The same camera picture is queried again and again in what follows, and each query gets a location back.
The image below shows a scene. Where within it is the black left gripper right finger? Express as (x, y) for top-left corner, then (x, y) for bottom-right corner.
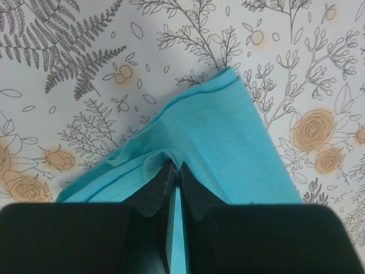
(180, 164), (364, 273)

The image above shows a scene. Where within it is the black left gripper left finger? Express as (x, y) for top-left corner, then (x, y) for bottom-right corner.
(1, 161), (176, 273)

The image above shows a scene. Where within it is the teal t shirt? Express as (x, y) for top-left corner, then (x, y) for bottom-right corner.
(55, 66), (303, 274)

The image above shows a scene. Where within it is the floral patterned table mat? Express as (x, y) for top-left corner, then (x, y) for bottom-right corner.
(1, 1), (364, 253)

